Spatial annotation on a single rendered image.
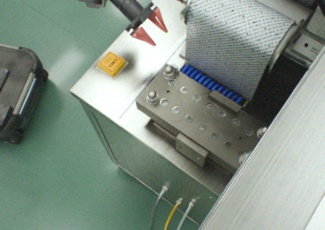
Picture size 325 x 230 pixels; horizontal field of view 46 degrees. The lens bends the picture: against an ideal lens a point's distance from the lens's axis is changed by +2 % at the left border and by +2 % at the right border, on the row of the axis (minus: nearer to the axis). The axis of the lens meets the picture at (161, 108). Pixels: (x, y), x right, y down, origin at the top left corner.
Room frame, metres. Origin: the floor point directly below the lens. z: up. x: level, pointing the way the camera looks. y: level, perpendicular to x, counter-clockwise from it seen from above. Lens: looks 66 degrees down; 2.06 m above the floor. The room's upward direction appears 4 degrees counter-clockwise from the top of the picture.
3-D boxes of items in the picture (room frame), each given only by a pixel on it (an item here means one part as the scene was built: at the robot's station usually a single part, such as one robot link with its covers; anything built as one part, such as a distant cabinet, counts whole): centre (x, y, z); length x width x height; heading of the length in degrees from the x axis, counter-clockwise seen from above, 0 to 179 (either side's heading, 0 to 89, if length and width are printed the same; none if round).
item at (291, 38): (0.50, -0.31, 1.25); 0.15 x 0.01 x 0.15; 140
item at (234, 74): (0.54, -0.17, 1.11); 0.23 x 0.01 x 0.18; 50
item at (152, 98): (0.49, 0.02, 1.05); 0.04 x 0.04 x 0.04
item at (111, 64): (0.69, 0.16, 0.91); 0.07 x 0.07 x 0.02; 50
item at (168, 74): (0.57, -0.03, 1.05); 0.04 x 0.04 x 0.04
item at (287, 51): (0.47, -0.34, 1.25); 0.07 x 0.04 x 0.04; 50
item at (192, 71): (0.52, -0.16, 1.03); 0.21 x 0.04 x 0.03; 50
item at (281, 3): (0.67, -0.29, 1.18); 0.26 x 0.12 x 0.12; 50
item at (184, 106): (0.42, -0.13, 1.00); 0.40 x 0.16 x 0.06; 50
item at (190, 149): (0.34, -0.08, 0.97); 0.10 x 0.03 x 0.11; 50
